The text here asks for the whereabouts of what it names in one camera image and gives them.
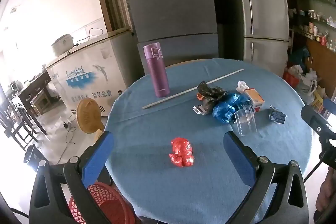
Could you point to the blue tablecloth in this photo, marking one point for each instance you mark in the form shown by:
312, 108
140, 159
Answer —
157, 187

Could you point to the white thin rod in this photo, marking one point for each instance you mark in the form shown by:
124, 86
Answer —
183, 91

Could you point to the white chest freezer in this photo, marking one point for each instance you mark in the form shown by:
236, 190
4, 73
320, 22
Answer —
89, 77

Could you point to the red wrapper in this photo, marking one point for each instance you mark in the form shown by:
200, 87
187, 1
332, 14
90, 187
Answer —
181, 151

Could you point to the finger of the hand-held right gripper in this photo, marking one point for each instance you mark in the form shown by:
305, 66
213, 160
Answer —
330, 108
315, 119

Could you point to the white rice cooker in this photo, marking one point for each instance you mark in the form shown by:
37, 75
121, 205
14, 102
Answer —
62, 44

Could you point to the blue and white carton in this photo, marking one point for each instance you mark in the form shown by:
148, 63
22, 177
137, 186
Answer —
277, 116

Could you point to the dark wooden chairs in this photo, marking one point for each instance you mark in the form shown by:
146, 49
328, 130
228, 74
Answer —
13, 121

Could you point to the small wooden stool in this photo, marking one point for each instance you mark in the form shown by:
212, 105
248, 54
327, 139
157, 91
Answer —
42, 102

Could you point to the red plastic mesh basket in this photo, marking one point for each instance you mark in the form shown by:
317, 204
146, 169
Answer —
110, 205

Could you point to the dark blue plastic bag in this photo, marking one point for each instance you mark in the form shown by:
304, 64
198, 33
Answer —
299, 57

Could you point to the person's right hand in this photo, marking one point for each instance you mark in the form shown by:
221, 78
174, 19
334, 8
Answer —
325, 190

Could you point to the brown wooden cabinet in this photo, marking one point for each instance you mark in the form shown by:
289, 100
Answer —
323, 64

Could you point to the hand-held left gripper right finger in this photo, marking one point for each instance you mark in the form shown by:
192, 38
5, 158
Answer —
237, 158

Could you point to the red plastic bag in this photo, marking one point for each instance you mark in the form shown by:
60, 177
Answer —
290, 79

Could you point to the orange wrapper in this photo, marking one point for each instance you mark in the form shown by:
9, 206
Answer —
200, 96

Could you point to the orange cardboard box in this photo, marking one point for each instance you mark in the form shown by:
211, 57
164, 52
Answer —
254, 99

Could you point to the dark wooden table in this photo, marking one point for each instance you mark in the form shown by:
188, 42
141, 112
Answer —
31, 87

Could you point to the purple thermos bottle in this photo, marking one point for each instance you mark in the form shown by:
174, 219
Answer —
157, 69

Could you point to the black waste bin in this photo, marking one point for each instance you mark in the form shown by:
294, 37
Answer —
34, 158

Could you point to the silver refrigerator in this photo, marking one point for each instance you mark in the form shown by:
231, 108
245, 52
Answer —
262, 3

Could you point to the white plastic bags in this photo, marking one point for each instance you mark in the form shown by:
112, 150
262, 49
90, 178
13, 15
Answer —
305, 79

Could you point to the black plastic bag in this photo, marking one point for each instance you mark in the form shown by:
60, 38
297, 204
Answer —
211, 94

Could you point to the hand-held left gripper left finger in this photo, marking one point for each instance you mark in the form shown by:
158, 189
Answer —
98, 158

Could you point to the yellow desk fan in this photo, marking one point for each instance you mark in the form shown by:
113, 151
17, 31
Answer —
88, 115

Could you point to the white paper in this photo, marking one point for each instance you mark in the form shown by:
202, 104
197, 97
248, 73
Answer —
242, 87

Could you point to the clear plastic container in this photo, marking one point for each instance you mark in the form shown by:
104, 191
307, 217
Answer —
245, 120

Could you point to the dark grey refrigerator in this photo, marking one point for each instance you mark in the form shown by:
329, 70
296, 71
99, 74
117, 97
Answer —
170, 16

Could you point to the white cigarette pack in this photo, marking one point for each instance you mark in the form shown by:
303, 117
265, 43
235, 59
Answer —
199, 109

